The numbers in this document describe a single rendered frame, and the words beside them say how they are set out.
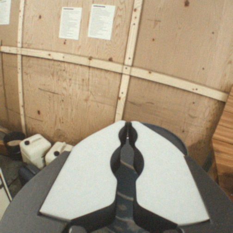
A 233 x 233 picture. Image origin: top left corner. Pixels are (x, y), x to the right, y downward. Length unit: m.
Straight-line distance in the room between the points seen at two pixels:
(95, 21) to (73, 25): 0.22
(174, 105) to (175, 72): 0.28
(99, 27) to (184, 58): 0.74
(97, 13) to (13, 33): 1.04
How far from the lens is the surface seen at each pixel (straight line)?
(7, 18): 2.38
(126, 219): 1.58
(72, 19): 1.79
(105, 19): 1.65
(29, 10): 2.12
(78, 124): 2.02
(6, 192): 1.56
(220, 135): 1.72
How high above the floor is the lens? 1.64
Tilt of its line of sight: 28 degrees down
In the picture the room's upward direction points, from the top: 10 degrees clockwise
